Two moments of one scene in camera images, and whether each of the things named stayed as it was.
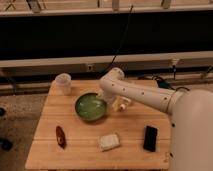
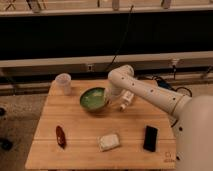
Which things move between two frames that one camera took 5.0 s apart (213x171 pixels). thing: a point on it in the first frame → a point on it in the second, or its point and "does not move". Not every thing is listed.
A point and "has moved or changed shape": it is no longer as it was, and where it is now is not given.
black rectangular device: (150, 138) does not move
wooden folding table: (82, 130) does not move
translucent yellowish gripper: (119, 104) → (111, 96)
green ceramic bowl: (89, 107) has moved or changed shape
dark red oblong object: (61, 139) does not move
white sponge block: (109, 142) does not move
